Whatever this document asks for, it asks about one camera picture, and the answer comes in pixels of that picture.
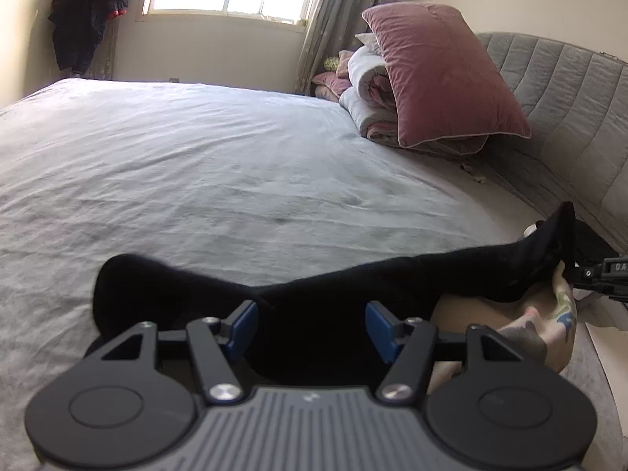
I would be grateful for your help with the small pink cushion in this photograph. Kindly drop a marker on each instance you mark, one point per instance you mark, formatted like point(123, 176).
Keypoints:
point(327, 83)

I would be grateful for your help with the person's right hand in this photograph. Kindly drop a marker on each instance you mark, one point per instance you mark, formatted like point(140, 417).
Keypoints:
point(562, 311)

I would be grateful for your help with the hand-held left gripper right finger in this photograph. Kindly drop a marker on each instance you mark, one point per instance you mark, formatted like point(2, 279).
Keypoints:
point(378, 331)

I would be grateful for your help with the large pink pillow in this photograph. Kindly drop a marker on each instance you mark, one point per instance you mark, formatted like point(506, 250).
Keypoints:
point(441, 73)

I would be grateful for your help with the black garment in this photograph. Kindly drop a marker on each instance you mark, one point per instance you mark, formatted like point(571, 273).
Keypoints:
point(314, 304)

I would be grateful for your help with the yellow-green patterned cloth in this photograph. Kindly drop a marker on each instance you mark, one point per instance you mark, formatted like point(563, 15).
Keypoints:
point(332, 63)

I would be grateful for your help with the bed with grey sheet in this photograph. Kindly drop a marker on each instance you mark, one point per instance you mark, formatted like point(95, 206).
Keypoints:
point(196, 167)

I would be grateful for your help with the folded grey pink duvet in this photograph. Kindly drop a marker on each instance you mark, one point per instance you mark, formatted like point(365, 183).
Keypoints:
point(368, 88)

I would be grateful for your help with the dark hanging jacket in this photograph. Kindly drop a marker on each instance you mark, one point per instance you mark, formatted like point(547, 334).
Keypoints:
point(83, 14)

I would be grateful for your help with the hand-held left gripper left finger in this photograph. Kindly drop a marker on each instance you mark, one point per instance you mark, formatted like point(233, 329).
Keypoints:
point(244, 326)

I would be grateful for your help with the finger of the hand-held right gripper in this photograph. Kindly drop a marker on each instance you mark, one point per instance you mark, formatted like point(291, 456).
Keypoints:
point(586, 275)

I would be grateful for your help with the grey ribbed radiator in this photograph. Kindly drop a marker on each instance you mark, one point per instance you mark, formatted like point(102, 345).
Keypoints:
point(105, 59)

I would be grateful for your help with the grey quilted headboard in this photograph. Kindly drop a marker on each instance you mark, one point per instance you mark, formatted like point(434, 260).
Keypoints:
point(564, 98)

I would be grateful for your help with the grey patterned curtain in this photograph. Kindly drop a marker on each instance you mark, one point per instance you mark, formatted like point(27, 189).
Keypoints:
point(338, 5)

